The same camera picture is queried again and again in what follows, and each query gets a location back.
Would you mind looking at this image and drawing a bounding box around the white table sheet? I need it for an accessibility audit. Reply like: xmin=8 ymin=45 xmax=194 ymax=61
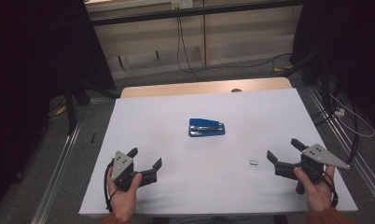
xmin=78 ymin=88 xmax=358 ymax=217

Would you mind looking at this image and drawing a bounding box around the white floor cable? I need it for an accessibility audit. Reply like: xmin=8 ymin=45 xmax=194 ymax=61
xmin=329 ymin=92 xmax=375 ymax=139

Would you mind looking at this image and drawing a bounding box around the black metal stand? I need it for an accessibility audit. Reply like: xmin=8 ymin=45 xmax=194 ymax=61
xmin=63 ymin=78 xmax=119 ymax=136
xmin=282 ymin=46 xmax=333 ymax=117

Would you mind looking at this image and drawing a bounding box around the black horizontal bar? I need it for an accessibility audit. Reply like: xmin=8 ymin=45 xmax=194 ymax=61
xmin=90 ymin=0 xmax=301 ymax=26

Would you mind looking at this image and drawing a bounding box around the white wall socket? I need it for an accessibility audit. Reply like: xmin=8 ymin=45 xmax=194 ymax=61
xmin=171 ymin=0 xmax=194 ymax=9

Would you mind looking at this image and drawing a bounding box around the person's right hand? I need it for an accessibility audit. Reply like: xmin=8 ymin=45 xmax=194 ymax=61
xmin=293 ymin=164 xmax=337 ymax=213

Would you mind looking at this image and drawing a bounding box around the person's left hand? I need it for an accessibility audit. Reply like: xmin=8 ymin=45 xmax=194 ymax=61
xmin=106 ymin=172 xmax=143 ymax=222

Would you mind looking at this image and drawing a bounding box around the black floor cable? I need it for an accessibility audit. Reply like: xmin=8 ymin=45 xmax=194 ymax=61
xmin=311 ymin=92 xmax=361 ymax=166

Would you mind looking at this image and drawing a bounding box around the black hanging cable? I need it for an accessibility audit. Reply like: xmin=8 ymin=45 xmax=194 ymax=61
xmin=175 ymin=17 xmax=293 ymax=82

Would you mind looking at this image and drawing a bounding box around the blue stapler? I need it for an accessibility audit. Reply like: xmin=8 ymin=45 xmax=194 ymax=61
xmin=188 ymin=118 xmax=226 ymax=138

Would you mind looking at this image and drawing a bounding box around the aluminium floor rail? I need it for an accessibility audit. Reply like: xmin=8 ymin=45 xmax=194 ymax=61
xmin=31 ymin=120 xmax=84 ymax=224
xmin=306 ymin=85 xmax=375 ymax=213

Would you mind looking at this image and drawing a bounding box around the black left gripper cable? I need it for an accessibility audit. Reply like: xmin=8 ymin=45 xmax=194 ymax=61
xmin=103 ymin=160 xmax=119 ymax=213

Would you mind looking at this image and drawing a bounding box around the beige cabinet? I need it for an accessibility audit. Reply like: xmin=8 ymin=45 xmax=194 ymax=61
xmin=84 ymin=0 xmax=303 ymax=80

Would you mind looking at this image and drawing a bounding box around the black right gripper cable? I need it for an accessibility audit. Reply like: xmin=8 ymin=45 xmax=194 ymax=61
xmin=312 ymin=169 xmax=340 ymax=208

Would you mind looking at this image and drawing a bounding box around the black curtain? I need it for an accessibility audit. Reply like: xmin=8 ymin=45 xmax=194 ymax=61
xmin=289 ymin=0 xmax=375 ymax=132
xmin=0 ymin=0 xmax=117 ymax=213

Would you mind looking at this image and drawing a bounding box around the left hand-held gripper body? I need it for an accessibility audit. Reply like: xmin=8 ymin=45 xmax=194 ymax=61
xmin=107 ymin=150 xmax=141 ymax=192

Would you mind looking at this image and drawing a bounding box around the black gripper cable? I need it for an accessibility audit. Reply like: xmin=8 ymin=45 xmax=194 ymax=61
xmin=312 ymin=169 xmax=340 ymax=208
xmin=103 ymin=160 xmax=119 ymax=213

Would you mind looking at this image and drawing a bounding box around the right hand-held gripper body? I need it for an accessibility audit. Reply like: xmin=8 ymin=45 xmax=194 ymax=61
xmin=296 ymin=143 xmax=351 ymax=195

